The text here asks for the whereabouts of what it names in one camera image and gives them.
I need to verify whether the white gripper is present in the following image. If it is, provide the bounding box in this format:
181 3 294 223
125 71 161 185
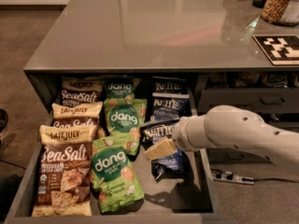
144 115 206 161

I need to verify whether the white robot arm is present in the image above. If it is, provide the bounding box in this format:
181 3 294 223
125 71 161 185
145 105 299 171

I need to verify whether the right lower grey drawer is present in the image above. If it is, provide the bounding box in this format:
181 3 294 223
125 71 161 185
206 148 269 163

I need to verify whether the middle green Dang bag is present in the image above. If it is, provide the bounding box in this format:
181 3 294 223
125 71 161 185
104 98 147 156

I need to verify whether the green dang bag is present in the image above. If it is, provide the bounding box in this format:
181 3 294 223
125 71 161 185
91 138 144 213
102 75 140 100
104 98 147 156

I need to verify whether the open grey top drawer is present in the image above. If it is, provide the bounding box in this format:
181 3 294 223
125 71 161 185
4 89 238 224

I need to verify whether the front green Dang bag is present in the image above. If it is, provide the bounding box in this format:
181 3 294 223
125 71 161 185
91 138 144 213

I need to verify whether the back green Dang bag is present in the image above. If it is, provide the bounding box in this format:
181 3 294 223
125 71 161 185
102 75 140 100

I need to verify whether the middle Late July chip bag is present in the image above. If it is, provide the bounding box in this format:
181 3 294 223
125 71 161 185
52 102 106 138

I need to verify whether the late july chip bag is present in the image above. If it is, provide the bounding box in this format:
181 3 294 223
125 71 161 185
32 125 97 217
52 102 106 138
61 77 103 107

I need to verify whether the right upper grey drawer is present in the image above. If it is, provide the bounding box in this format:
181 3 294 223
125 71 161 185
197 88 299 113

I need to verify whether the back Late July chip bag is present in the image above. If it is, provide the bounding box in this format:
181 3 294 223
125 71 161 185
61 77 103 107

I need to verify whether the front Late July chip bag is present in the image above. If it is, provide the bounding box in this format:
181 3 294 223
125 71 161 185
32 125 97 217

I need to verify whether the grey counter cabinet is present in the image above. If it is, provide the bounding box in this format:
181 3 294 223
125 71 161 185
23 0 299 165

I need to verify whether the white power strip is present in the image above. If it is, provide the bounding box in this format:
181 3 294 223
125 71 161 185
212 172 255 186

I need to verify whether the black white marker tile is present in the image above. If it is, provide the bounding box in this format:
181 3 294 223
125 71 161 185
253 35 299 65

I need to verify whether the dark object at left edge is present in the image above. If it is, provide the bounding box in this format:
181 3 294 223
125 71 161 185
0 109 8 132

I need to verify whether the jar of granola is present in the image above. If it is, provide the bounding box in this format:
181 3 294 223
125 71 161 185
261 0 299 26

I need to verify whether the black power cable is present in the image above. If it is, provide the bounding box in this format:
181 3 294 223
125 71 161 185
242 177 299 184

